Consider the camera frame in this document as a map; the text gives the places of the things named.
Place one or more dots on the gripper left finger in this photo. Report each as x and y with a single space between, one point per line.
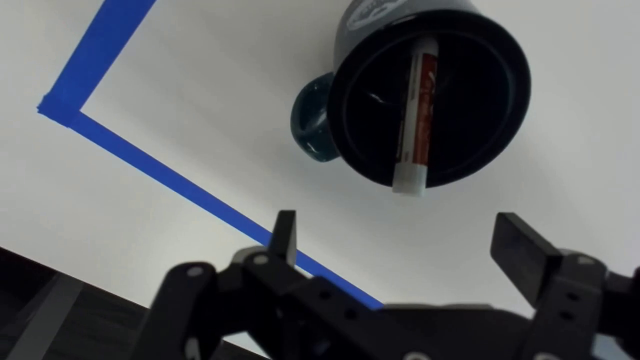
280 300

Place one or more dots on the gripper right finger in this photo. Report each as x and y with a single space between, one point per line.
560 285

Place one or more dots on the red and white marker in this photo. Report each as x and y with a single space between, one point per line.
417 115

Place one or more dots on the dark blue mug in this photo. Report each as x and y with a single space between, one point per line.
425 90

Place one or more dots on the blue tape line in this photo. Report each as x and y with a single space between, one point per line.
150 160

